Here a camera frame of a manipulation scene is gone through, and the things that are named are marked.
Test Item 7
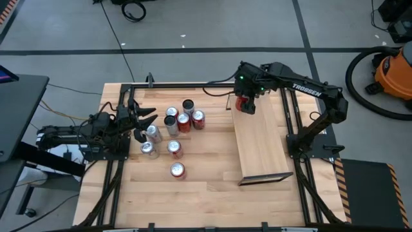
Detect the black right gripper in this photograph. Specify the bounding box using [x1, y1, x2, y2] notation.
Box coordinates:
[233, 71, 260, 115]

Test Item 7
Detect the white paper sheet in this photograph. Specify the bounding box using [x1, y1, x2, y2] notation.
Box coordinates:
[19, 143, 87, 184]

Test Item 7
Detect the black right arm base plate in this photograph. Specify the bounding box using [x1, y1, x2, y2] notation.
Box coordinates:
[286, 132, 337, 159]

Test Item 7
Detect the black clamp handle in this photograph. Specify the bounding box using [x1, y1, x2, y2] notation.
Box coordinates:
[323, 144, 346, 155]

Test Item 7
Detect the red soda can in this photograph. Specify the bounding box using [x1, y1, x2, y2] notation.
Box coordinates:
[165, 106, 180, 119]
[169, 162, 187, 181]

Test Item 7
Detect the thin black floor cable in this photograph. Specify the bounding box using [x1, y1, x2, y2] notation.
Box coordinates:
[93, 0, 136, 83]

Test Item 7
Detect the black mat with hazard stripes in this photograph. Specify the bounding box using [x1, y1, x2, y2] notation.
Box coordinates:
[333, 157, 411, 229]

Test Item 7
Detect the silver Diet Coke can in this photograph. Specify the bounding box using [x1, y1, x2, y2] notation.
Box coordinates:
[144, 124, 164, 144]
[140, 140, 160, 160]

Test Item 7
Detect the black desk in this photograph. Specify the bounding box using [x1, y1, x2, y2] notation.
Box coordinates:
[0, 73, 87, 216]

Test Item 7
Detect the silver can with black lid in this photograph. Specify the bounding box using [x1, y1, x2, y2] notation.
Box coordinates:
[163, 115, 180, 138]
[182, 99, 196, 117]

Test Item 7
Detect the black equipment case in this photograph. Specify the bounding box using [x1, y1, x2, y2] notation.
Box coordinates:
[388, 14, 412, 44]
[378, 0, 412, 23]

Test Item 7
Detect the orange shop vacuum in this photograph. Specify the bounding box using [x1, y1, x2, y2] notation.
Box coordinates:
[365, 41, 412, 110]
[344, 46, 412, 122]

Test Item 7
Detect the yellow cable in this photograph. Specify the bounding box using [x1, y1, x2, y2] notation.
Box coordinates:
[40, 99, 97, 122]

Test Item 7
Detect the computer monitor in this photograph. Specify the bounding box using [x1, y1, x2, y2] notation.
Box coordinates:
[0, 64, 19, 84]

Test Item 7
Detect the coiled black cable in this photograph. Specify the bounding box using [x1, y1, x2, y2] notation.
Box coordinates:
[121, 0, 147, 23]

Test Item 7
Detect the red Coca-Cola original can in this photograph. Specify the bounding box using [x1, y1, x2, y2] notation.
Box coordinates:
[167, 139, 184, 160]
[191, 110, 206, 131]

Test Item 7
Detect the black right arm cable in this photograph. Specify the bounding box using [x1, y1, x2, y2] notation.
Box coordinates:
[201, 75, 241, 98]

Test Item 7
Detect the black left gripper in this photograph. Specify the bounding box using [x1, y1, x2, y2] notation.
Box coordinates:
[115, 103, 159, 144]

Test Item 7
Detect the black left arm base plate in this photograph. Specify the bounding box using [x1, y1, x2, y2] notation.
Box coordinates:
[79, 134, 131, 162]

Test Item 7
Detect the wooden shelf with black frame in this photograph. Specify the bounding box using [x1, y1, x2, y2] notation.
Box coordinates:
[226, 92, 294, 187]

